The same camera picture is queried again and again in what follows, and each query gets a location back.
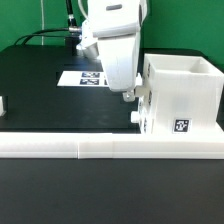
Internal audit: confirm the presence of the white thin cable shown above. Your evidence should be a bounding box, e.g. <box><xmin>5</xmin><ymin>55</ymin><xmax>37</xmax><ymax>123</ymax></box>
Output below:
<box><xmin>40</xmin><ymin>0</ymin><xmax>45</xmax><ymax>46</ymax></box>

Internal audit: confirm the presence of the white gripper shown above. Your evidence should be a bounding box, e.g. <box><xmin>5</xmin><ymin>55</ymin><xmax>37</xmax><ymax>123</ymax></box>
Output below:
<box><xmin>78</xmin><ymin>0</ymin><xmax>148</xmax><ymax>102</ymax></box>

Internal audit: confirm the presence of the white front drawer box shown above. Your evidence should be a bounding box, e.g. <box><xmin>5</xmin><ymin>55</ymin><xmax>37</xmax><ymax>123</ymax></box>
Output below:
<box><xmin>131</xmin><ymin>99</ymin><xmax>154</xmax><ymax>135</ymax></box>

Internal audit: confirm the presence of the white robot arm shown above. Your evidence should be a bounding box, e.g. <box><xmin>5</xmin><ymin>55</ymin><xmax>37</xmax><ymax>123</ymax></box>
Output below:
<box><xmin>77</xmin><ymin>0</ymin><xmax>148</xmax><ymax>102</ymax></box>

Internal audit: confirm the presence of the white drawer cabinet frame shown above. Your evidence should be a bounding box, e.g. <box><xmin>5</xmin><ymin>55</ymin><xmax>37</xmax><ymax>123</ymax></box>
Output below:
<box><xmin>143</xmin><ymin>54</ymin><xmax>224</xmax><ymax>135</ymax></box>

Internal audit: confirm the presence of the white drawer box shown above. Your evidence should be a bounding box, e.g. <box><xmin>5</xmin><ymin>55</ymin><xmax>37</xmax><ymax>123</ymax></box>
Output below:
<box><xmin>134</xmin><ymin>74</ymin><xmax>152</xmax><ymax>103</ymax></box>
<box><xmin>131</xmin><ymin>99</ymin><xmax>154</xmax><ymax>135</ymax></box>

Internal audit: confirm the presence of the white fiducial marker sheet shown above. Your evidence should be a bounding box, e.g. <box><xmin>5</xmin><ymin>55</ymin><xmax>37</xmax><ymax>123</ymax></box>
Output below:
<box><xmin>57</xmin><ymin>71</ymin><xmax>107</xmax><ymax>87</ymax></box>

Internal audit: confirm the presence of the white L-shaped fence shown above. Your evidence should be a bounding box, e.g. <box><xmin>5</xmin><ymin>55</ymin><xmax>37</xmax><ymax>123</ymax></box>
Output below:
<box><xmin>0</xmin><ymin>127</ymin><xmax>224</xmax><ymax>159</ymax></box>

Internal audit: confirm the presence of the black cable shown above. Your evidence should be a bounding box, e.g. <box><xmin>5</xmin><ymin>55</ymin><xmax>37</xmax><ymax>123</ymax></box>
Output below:
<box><xmin>13</xmin><ymin>0</ymin><xmax>83</xmax><ymax>46</ymax></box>

